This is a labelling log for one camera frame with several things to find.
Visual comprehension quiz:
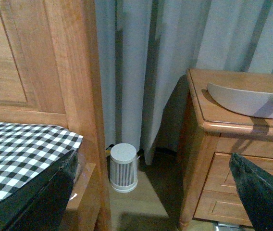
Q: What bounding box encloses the black white checkered bedsheet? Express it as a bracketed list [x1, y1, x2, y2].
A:
[0, 122, 83, 202]

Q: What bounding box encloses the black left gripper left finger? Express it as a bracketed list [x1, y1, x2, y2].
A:
[0, 151, 78, 231]

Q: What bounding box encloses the light grey curtain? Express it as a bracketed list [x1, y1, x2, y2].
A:
[95, 0, 273, 165]

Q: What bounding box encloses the small white ribbed trash bin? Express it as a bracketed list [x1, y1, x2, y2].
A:
[110, 143, 138, 193]

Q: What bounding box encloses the wooden nightstand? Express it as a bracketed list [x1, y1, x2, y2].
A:
[177, 69, 273, 231]

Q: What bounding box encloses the wooden bed headboard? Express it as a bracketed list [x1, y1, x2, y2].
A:
[0, 0, 112, 231]

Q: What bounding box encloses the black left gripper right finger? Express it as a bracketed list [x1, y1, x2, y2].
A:
[229, 153, 273, 231]

